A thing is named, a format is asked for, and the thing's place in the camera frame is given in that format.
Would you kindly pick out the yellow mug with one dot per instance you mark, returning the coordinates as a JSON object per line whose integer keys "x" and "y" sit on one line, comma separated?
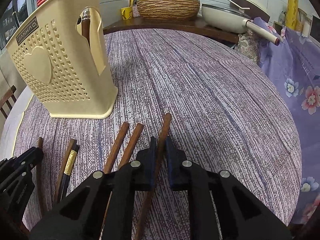
{"x": 127, "y": 13}

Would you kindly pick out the brown wooden chopstick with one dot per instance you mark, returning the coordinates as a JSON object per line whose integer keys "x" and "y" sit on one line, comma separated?
{"x": 115, "y": 148}
{"x": 62, "y": 168}
{"x": 131, "y": 145}
{"x": 42, "y": 205}
{"x": 148, "y": 199}

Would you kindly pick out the cream frying pan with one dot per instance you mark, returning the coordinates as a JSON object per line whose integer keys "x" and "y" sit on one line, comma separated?
{"x": 234, "y": 22}

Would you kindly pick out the woven brown basin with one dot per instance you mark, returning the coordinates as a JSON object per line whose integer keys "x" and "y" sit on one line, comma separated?
{"x": 168, "y": 10}

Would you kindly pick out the yellow roll package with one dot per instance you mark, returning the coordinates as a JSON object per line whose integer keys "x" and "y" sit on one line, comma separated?
{"x": 291, "y": 14}

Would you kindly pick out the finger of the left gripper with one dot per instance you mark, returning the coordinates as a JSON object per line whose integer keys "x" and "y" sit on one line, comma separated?
{"x": 7, "y": 162}
{"x": 23, "y": 163}

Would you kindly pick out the purple floral cloth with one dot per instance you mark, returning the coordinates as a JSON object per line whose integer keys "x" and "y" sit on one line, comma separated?
{"x": 293, "y": 67}

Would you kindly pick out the round wooden cushioned chair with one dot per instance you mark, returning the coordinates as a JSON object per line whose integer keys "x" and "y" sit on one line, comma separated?
{"x": 5, "y": 100}

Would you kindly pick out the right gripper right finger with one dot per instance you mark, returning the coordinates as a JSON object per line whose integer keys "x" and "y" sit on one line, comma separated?
{"x": 212, "y": 199}

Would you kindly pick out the cream plastic utensil holder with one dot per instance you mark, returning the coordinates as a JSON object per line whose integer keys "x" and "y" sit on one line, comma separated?
{"x": 70, "y": 78}

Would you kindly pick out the purple striped tablecloth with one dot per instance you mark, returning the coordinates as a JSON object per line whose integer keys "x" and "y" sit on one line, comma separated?
{"x": 227, "y": 117}

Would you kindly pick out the black chopstick gold band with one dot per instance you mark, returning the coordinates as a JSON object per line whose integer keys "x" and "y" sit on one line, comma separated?
{"x": 67, "y": 172}

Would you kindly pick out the steel spoon wooden handle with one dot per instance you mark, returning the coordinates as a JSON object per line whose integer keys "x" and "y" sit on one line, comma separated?
{"x": 85, "y": 24}

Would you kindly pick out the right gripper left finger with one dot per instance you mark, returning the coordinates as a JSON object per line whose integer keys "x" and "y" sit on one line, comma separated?
{"x": 101, "y": 207}

